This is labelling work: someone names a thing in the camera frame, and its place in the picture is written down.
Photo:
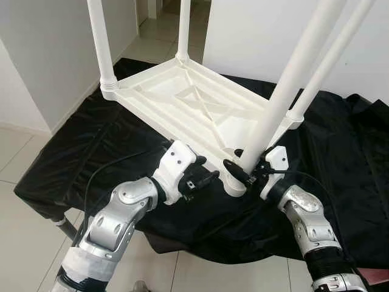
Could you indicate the black cloth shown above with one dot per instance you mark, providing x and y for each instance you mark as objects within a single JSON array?
[{"x": 346, "y": 182}]

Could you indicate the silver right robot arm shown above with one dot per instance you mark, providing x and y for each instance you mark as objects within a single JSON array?
[{"x": 313, "y": 228}]

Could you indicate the pink stool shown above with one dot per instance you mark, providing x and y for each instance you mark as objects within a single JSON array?
[{"x": 378, "y": 275}]

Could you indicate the white plastic table top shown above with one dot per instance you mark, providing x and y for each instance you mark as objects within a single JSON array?
[{"x": 194, "y": 100}]

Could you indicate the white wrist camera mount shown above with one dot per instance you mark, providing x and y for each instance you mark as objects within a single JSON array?
[
  {"x": 276, "y": 169},
  {"x": 175, "y": 167}
]

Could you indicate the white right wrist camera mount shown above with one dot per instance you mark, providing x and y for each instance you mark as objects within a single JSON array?
[{"x": 276, "y": 169}]

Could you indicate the dark grey table base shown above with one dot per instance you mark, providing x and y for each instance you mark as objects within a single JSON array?
[{"x": 163, "y": 243}]

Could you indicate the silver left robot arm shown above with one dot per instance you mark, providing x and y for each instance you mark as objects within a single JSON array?
[{"x": 109, "y": 225}]

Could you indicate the black metal table leg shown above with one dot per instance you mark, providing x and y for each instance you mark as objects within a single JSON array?
[{"x": 67, "y": 228}]

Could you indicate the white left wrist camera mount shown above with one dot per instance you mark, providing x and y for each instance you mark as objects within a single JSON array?
[{"x": 175, "y": 167}]

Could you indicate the grey robot foot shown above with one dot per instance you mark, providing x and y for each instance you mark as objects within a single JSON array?
[{"x": 141, "y": 287}]

